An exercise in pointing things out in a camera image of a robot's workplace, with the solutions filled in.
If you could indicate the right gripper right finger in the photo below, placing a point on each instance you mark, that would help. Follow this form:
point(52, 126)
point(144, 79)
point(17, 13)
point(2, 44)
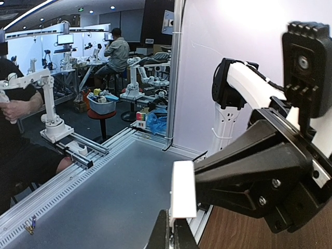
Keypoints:
point(183, 237)

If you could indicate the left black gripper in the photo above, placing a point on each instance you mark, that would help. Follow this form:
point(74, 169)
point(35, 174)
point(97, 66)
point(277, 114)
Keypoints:
point(271, 171)

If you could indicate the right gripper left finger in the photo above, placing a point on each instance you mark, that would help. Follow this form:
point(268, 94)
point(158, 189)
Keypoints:
point(160, 235)

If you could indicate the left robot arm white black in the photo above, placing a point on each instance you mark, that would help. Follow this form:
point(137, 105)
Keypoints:
point(238, 89)

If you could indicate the blue plastic bag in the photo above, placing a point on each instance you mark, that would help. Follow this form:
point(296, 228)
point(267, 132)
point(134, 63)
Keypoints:
point(157, 121)

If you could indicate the colourful small box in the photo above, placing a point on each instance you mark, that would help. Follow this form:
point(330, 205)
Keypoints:
point(141, 119)

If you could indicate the red round stool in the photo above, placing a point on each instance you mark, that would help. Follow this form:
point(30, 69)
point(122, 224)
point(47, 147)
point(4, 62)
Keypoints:
point(102, 120)

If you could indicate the grey tub of items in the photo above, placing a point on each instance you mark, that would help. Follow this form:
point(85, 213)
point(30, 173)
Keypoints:
point(102, 102)

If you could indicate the near operator dark clothes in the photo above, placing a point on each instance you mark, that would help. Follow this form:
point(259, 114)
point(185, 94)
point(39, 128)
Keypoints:
point(22, 160)

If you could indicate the seated person grey shirt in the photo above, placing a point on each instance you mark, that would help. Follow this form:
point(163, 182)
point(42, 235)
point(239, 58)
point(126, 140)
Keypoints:
point(117, 52)

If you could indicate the computer monitor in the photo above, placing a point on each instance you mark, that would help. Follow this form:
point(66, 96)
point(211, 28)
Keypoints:
point(65, 39)

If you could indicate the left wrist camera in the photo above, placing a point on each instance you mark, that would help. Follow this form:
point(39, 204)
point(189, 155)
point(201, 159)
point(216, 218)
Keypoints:
point(307, 70)

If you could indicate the front aluminium rail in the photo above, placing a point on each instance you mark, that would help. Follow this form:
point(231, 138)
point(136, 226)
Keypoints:
point(113, 204)

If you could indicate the front left aluminium post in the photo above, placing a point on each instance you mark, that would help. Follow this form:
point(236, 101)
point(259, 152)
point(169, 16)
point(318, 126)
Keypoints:
point(174, 73)

